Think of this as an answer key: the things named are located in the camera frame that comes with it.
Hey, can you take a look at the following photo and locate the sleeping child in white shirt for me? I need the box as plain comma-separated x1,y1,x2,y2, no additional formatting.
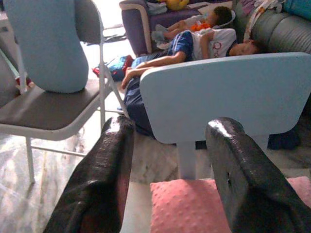
121,28,266,139

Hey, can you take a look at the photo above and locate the grey sofa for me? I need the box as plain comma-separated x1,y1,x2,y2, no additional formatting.
232,0,311,54

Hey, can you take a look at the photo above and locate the sleeping child with orange toy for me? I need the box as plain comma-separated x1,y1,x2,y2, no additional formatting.
152,6,235,44

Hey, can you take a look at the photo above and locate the grey white folding chair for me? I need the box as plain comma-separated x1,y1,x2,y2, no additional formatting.
0,0,130,184

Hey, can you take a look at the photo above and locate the yellow plush toy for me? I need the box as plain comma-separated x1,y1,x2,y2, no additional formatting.
166,0,190,11

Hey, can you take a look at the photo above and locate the floral patterned cloth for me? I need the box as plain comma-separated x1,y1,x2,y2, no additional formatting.
243,0,286,41

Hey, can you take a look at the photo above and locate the teal cushion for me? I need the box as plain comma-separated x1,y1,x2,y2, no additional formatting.
282,0,311,17

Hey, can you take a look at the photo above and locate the blue and red bag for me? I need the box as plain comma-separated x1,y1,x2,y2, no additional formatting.
92,55,136,82

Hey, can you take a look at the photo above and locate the light blue child chair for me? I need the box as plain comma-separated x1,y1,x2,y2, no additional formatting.
139,51,311,181
4,0,89,94

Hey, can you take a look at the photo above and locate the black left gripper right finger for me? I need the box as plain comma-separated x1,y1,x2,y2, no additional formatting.
205,116,311,233

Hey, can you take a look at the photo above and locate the pink dotted pillow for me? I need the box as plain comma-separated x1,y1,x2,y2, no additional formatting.
150,176,311,233

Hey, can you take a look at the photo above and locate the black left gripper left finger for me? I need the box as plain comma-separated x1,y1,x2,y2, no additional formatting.
43,115,136,233

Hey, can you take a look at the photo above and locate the purple sofa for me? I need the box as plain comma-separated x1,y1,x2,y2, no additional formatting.
119,0,234,57

